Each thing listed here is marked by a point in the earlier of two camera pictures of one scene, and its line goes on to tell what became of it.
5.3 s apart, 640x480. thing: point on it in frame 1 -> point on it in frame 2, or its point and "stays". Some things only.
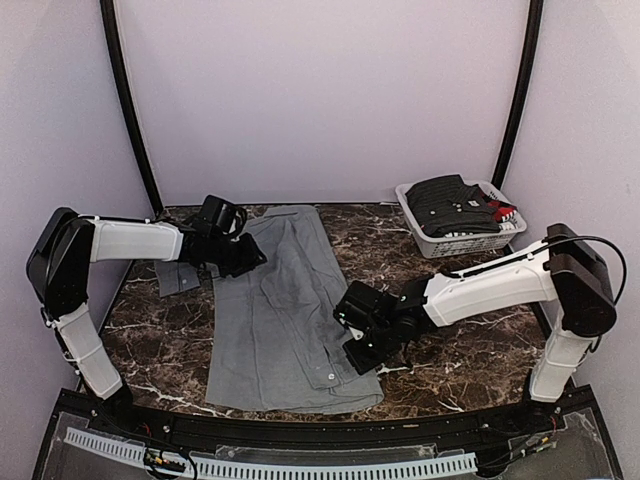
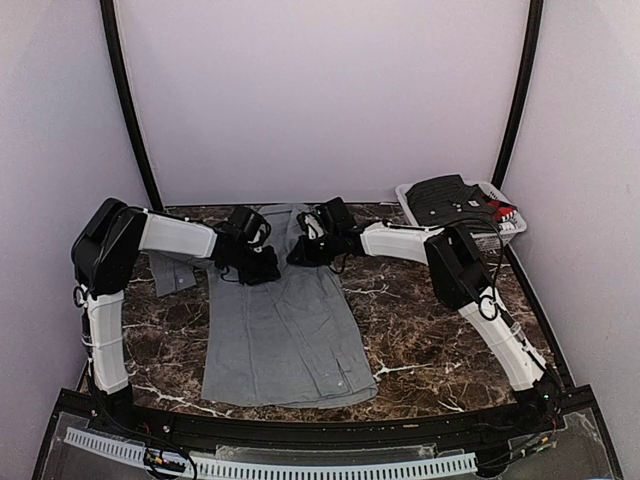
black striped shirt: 448,206 stays
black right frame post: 534,33 stays
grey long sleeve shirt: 275,342 stays
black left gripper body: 235,259 -> 253,268
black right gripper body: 371,356 -> 321,253
